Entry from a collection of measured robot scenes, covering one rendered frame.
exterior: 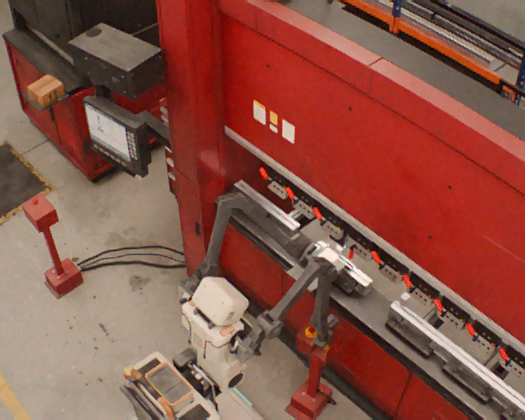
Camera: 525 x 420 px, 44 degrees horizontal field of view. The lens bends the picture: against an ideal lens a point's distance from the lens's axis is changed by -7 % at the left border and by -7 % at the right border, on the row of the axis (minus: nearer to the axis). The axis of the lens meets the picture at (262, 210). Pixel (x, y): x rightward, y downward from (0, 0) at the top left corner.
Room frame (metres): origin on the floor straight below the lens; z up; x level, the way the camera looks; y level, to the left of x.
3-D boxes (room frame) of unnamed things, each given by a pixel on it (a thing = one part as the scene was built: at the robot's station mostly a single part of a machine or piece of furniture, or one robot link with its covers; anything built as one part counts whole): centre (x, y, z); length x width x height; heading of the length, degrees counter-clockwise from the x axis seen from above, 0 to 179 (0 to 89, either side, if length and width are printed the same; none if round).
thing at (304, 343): (2.02, -0.31, 0.75); 0.20 x 0.16 x 0.18; 52
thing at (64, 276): (2.95, 1.44, 0.41); 0.25 x 0.20 x 0.83; 133
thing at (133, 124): (2.92, 0.80, 1.42); 0.45 x 0.12 x 0.36; 51
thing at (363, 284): (2.36, -0.43, 0.92); 0.39 x 0.06 x 0.10; 43
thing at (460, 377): (1.62, -1.04, 0.89); 0.30 x 0.05 x 0.03; 43
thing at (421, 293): (1.98, -0.79, 1.26); 0.15 x 0.09 x 0.17; 43
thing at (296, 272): (2.30, -0.29, 1.00); 0.26 x 0.18 x 0.01; 133
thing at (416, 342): (1.92, -0.77, 0.89); 0.30 x 0.05 x 0.03; 43
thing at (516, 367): (1.54, -1.19, 1.26); 0.15 x 0.09 x 0.17; 43
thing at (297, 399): (2.00, -0.29, 0.06); 0.25 x 0.20 x 0.12; 142
